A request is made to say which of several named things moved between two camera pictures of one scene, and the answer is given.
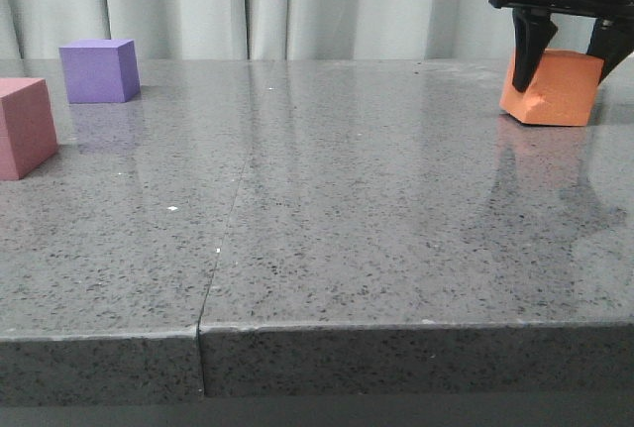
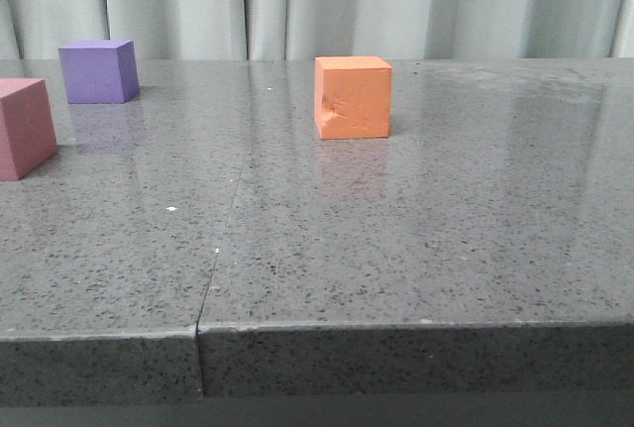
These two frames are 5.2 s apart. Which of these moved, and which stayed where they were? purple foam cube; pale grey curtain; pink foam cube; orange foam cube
Moved: orange foam cube
Stayed: pale grey curtain; pink foam cube; purple foam cube
